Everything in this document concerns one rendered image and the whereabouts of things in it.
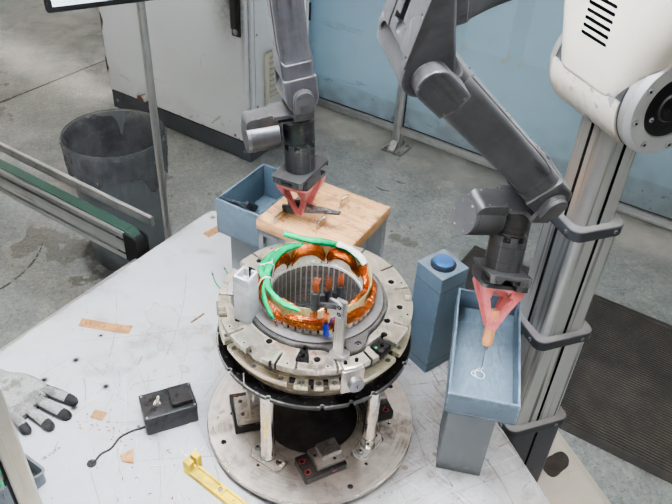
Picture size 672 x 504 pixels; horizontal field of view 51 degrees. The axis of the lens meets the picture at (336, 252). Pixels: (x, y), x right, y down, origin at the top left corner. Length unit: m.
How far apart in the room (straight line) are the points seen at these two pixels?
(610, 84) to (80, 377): 1.10
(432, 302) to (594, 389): 1.38
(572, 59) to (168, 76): 2.84
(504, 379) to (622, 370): 1.63
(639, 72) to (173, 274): 1.10
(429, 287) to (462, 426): 0.27
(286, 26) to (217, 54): 2.33
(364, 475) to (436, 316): 0.33
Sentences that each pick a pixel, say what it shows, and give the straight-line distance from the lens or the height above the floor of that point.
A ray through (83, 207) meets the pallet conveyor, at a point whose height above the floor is 0.76.
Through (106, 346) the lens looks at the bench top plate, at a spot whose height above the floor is 0.78.
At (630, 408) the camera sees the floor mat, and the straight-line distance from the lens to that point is 2.68.
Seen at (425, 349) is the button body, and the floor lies 0.84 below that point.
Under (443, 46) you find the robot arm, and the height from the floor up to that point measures 1.62.
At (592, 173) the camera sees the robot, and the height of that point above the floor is 1.28.
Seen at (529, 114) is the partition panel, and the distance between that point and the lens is 3.41.
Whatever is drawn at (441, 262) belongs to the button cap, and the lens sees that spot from 1.35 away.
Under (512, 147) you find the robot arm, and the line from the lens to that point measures 0.92.
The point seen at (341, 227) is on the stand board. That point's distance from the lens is 1.37.
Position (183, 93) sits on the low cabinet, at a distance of 3.75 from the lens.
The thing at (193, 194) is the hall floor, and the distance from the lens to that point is 3.40.
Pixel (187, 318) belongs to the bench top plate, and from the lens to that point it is 1.60.
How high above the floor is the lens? 1.87
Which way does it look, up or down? 38 degrees down
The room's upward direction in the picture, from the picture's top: 4 degrees clockwise
